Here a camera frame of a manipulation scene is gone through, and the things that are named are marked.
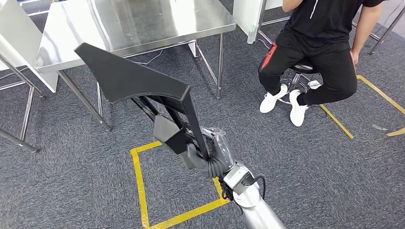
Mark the person's left hand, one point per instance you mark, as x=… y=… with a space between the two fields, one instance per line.
x=354 y=57

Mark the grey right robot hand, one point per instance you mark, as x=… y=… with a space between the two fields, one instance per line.
x=220 y=147

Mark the black plastic bracket panel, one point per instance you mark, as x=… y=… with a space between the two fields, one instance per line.
x=126 y=75

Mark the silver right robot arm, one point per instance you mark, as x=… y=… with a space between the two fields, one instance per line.
x=259 y=215

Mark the person's left forearm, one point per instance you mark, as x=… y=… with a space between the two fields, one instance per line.
x=364 y=28

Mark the person's right forearm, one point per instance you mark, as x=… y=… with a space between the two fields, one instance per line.
x=289 y=4

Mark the stainless steel workbench table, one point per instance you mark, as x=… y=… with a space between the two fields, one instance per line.
x=142 y=22

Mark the person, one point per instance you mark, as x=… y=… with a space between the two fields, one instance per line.
x=316 y=28

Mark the yellow floor tape square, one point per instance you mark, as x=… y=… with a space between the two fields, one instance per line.
x=338 y=124
x=140 y=196

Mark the grey tape scrap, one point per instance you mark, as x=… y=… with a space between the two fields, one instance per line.
x=379 y=127

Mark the white partition panel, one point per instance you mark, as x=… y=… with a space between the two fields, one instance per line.
x=243 y=15
x=15 y=38

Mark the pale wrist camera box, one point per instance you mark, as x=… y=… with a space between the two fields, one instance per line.
x=235 y=177

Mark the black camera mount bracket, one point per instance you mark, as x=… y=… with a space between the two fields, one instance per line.
x=226 y=191

